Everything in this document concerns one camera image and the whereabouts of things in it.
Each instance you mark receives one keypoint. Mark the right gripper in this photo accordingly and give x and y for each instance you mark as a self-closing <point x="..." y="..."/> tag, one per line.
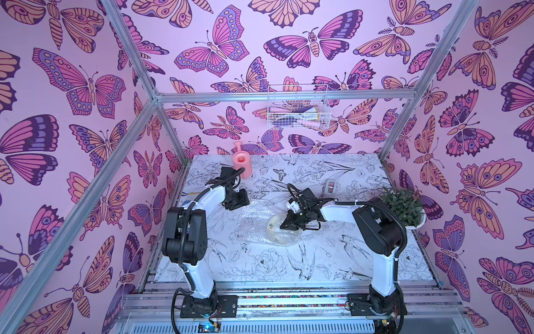
<point x="296" y="216"/>

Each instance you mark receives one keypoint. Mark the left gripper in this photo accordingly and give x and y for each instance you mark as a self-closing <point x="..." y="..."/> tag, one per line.
<point x="244" y="200"/>

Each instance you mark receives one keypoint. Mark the cream dinner plate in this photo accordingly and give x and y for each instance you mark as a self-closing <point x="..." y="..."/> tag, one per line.
<point x="277" y="236"/>

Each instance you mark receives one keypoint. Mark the clear bubble wrap sheet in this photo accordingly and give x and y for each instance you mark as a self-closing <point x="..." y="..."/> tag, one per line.
<point x="260" y="223"/>

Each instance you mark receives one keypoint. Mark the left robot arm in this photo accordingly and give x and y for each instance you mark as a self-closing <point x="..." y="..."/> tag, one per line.
<point x="185" y="237"/>

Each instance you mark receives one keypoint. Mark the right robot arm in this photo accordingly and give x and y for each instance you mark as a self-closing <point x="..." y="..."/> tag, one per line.
<point x="382" y="232"/>

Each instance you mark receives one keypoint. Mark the pink watering can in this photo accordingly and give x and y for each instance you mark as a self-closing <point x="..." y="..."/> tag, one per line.
<point x="242" y="159"/>

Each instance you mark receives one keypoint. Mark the potted green plant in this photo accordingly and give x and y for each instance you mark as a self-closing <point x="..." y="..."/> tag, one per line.
<point x="404" y="204"/>

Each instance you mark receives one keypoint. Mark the green circuit board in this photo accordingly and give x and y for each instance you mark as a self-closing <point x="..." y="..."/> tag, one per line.
<point x="208" y="327"/>

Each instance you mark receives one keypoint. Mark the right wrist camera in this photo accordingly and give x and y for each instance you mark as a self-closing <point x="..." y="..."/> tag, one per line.
<point x="301" y="200"/>

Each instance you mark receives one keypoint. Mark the white wire basket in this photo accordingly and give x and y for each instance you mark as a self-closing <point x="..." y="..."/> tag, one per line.
<point x="292" y="106"/>

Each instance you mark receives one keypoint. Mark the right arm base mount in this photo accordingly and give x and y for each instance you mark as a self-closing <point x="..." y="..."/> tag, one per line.
<point x="375" y="305"/>

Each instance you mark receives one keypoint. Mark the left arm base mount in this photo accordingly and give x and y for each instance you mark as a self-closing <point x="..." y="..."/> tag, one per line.
<point x="224" y="306"/>

